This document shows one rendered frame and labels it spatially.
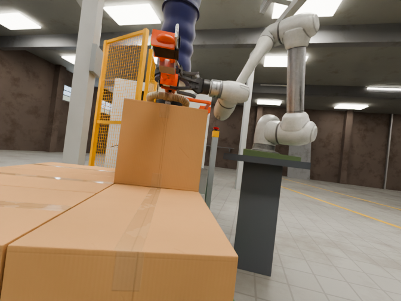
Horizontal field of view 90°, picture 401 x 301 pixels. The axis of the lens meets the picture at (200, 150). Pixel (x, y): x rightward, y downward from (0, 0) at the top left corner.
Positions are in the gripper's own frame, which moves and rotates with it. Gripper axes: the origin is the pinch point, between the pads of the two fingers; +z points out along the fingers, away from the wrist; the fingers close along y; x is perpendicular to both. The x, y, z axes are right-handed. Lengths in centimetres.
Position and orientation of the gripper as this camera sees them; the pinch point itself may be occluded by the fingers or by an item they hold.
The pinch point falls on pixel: (169, 80)
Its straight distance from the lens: 106.6
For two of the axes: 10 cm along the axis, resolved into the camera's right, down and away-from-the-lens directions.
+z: -9.8, -1.3, -1.3
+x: -1.3, 0.0, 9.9
